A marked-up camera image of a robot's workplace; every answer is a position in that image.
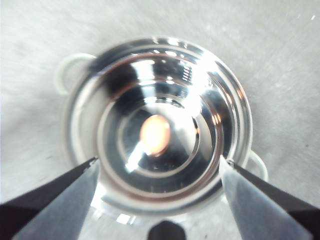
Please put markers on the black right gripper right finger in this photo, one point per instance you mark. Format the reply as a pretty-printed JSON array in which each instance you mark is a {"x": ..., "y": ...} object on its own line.
[{"x": 265, "y": 212}]

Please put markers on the brown egg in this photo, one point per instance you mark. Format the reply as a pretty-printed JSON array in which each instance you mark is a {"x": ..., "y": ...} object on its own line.
[{"x": 155, "y": 135}]

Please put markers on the pale green electric pot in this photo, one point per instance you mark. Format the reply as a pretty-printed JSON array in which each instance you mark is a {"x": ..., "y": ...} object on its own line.
[{"x": 220, "y": 105}]

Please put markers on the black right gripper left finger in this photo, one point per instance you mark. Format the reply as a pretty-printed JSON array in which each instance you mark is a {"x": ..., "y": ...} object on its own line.
[{"x": 50, "y": 212}]

